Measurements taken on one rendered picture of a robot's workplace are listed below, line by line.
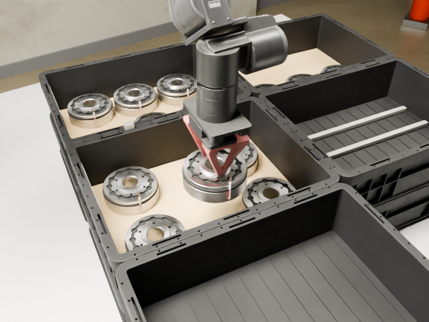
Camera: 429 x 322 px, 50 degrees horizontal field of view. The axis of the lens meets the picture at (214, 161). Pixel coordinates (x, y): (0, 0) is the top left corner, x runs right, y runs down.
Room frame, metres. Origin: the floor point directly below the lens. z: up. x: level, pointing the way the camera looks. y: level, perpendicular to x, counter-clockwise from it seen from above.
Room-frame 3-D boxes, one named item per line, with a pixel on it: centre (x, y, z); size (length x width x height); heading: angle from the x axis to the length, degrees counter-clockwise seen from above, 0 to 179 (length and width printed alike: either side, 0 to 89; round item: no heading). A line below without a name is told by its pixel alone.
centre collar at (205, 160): (0.55, 0.00, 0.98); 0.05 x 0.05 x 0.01
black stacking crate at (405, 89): (0.79, -0.33, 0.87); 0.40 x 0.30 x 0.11; 116
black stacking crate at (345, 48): (1.06, -0.20, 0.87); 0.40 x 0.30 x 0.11; 116
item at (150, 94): (0.95, 0.19, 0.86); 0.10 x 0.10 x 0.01
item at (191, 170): (0.55, 0.00, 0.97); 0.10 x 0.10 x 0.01
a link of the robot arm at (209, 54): (0.55, -0.01, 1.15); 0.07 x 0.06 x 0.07; 123
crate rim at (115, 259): (0.61, 0.03, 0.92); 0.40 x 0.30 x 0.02; 116
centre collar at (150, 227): (0.50, 0.10, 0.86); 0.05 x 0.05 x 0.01
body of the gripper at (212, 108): (0.55, 0.00, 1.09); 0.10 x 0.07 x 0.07; 26
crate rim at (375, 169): (0.79, -0.33, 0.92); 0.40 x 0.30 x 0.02; 116
